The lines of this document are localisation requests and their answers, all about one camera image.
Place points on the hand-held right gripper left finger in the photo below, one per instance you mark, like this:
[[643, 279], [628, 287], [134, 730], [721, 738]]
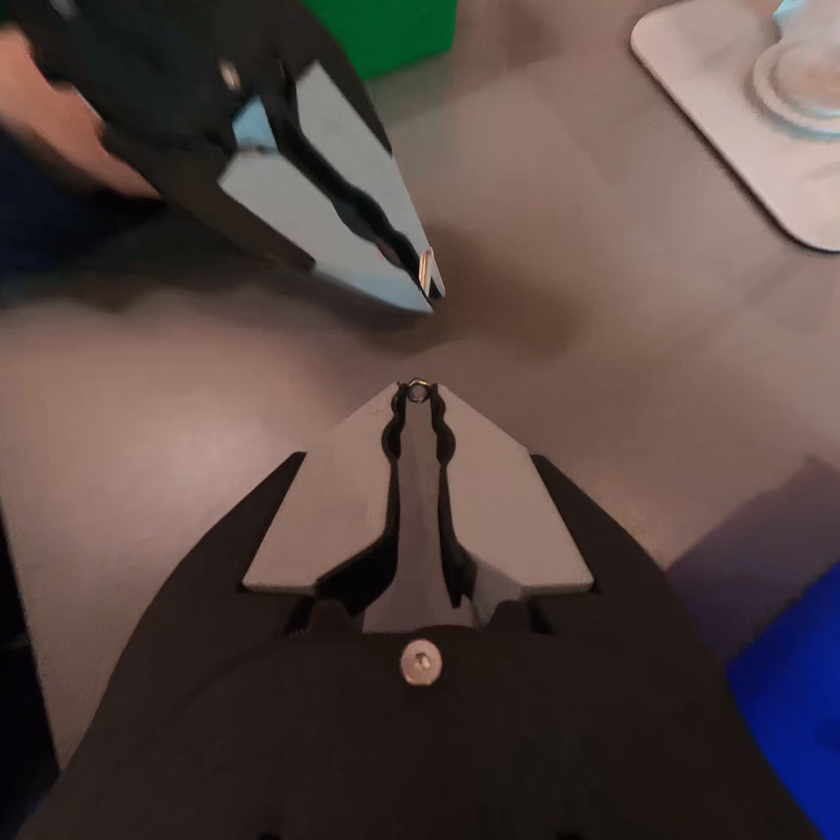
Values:
[[328, 518]]

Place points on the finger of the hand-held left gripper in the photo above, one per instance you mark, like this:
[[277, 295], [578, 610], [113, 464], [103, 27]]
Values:
[[354, 138], [282, 203]]

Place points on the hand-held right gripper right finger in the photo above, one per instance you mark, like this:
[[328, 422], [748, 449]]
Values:
[[512, 518]]

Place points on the green plastic bin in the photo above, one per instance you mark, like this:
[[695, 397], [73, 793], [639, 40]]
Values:
[[394, 33]]

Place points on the long steel bolt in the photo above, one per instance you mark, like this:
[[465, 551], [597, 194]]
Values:
[[426, 269]]

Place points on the steel hex nut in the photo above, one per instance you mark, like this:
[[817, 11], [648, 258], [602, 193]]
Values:
[[417, 392]]

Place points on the person's left hand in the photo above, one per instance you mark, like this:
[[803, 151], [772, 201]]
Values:
[[52, 124]]

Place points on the blue plastic bin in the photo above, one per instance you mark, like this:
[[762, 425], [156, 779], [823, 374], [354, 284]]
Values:
[[787, 709]]

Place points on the white and wooden document stand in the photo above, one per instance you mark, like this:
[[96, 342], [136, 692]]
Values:
[[709, 98]]

